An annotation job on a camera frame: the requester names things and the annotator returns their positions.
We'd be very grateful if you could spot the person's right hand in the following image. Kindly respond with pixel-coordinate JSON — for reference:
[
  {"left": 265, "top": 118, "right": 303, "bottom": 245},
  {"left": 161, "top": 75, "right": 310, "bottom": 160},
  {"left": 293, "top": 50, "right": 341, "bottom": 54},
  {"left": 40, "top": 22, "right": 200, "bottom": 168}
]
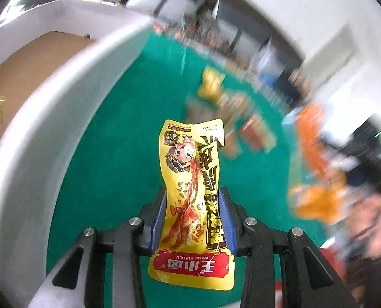
[{"left": 347, "top": 196, "right": 381, "bottom": 259}]

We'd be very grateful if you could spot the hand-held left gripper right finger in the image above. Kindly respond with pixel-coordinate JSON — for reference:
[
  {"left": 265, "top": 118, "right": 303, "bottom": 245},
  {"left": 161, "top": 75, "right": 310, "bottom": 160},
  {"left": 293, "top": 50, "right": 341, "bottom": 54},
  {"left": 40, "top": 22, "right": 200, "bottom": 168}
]
[{"left": 218, "top": 187, "right": 359, "bottom": 308}]

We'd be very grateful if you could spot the yellow cartoon snack packet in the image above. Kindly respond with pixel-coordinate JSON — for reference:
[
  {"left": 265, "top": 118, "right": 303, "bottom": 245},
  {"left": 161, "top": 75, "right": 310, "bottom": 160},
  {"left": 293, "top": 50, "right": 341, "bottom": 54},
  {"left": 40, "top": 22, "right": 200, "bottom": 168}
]
[{"left": 148, "top": 119, "right": 236, "bottom": 291}]

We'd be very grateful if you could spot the orange chicken leg snack packet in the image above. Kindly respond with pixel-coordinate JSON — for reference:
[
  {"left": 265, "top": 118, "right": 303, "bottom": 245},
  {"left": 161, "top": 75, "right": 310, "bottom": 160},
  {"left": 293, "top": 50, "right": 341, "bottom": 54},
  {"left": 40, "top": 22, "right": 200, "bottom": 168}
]
[{"left": 288, "top": 103, "right": 348, "bottom": 223}]

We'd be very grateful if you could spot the green satin cloth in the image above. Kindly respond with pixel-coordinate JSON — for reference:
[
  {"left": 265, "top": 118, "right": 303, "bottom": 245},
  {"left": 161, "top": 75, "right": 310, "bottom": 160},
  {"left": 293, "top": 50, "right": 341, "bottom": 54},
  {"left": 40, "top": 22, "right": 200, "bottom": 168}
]
[{"left": 46, "top": 27, "right": 329, "bottom": 308}]

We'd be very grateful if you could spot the plain yellow snack packet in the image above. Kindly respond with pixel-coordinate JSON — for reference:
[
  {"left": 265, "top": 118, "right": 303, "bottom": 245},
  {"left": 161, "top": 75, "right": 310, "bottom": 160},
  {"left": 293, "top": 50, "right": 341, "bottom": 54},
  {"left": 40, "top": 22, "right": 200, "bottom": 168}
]
[{"left": 197, "top": 67, "right": 226, "bottom": 101}]

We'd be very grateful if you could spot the white box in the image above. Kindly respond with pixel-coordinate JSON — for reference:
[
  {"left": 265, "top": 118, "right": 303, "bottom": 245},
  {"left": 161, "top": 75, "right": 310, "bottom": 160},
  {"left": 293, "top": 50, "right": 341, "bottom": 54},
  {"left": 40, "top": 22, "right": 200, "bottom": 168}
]
[{"left": 0, "top": 0, "right": 153, "bottom": 296}]

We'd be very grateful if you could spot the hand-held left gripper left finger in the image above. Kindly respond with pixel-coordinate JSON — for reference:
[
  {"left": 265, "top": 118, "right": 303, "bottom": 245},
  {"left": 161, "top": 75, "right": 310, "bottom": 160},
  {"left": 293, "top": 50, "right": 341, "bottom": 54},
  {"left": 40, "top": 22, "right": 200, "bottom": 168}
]
[{"left": 27, "top": 186, "right": 168, "bottom": 308}]

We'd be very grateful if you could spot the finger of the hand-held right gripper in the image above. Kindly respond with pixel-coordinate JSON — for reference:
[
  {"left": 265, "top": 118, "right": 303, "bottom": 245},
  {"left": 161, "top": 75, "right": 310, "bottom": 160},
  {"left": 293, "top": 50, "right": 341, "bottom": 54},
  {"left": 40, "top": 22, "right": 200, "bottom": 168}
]
[{"left": 335, "top": 159, "right": 372, "bottom": 190}]

